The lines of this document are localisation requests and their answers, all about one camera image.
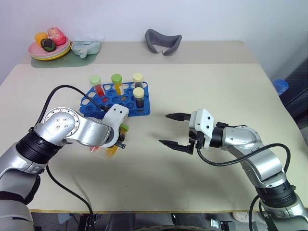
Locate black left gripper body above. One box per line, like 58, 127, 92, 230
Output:
117, 134, 127, 149

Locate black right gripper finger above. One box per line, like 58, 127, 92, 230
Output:
165, 112, 193, 122
158, 139, 195, 155

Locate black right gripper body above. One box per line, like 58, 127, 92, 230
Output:
188, 128, 205, 151

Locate yellow tube with green cap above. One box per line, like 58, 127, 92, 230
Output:
105, 123, 131, 159

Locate blue test tube rack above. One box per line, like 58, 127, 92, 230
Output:
79, 81, 151, 119

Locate dark tube with cream cap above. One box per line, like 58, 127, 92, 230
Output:
132, 87, 145, 109
132, 73, 144, 89

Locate orange tube with green cap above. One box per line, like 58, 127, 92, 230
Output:
111, 74, 125, 96

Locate red tube with green cap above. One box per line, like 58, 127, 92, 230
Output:
89, 75, 107, 97

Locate grey foam face pad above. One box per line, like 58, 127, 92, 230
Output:
145, 28, 183, 57

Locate dark equipment under table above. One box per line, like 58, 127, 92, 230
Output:
30, 212, 241, 231

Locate white object under table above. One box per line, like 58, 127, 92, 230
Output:
231, 211, 250, 223

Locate green table mat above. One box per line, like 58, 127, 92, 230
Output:
30, 51, 99, 69

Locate light green tray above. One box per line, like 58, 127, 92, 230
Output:
71, 39, 101, 59

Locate yellow plate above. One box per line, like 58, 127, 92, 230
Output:
30, 41, 72, 60

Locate black carbon fibre case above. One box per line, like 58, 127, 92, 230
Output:
280, 59, 308, 129

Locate light green plate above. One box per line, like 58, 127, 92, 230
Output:
30, 43, 73, 62

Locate dark green toy fruit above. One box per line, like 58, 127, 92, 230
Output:
40, 38, 57, 52

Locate pink toy fruit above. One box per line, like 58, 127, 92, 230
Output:
46, 26, 67, 46

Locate pink plate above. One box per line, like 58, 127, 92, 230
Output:
28, 39, 71, 57

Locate orange toy fruit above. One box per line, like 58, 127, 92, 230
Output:
34, 32, 49, 47

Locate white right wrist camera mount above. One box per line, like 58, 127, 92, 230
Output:
188, 108, 216, 151

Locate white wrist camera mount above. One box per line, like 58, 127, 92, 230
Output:
188, 108, 216, 151
102, 103, 129, 148

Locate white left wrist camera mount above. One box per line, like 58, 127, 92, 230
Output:
102, 103, 129, 148

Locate black cable under left arm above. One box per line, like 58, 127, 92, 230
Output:
45, 164, 94, 231

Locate black cable under arm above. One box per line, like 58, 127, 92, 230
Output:
248, 194, 271, 231
45, 164, 94, 231

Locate black cable under right arm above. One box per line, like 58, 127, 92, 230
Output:
248, 194, 271, 231

